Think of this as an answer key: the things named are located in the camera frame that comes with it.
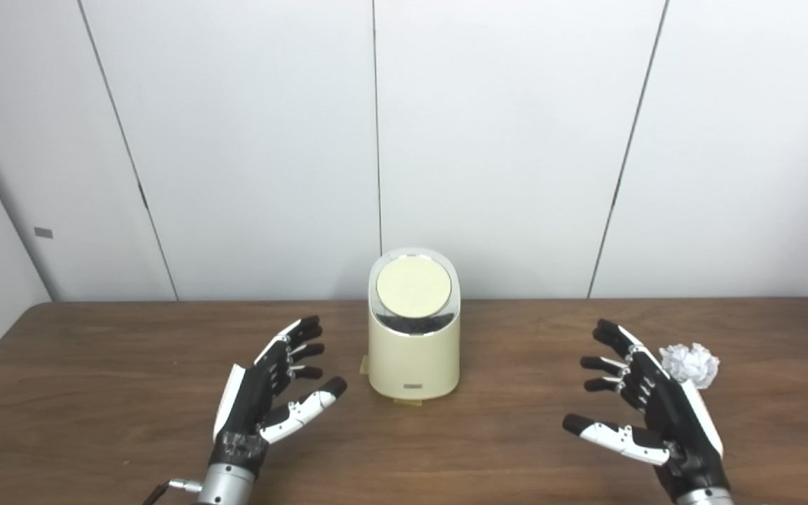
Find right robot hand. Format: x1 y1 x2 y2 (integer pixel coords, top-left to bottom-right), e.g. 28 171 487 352
563 319 731 497

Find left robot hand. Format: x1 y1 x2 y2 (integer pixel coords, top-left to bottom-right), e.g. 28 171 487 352
211 316 348 469

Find white paper ball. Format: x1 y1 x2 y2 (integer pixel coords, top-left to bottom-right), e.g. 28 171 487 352
659 342 720 390

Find cream-colored bin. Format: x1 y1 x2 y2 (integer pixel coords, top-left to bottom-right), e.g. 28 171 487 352
367 247 462 402

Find cream round bin lid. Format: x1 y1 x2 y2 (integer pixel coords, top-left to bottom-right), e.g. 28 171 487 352
376 258 452 318

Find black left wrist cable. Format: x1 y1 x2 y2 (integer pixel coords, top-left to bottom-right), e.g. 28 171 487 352
143 478 203 505

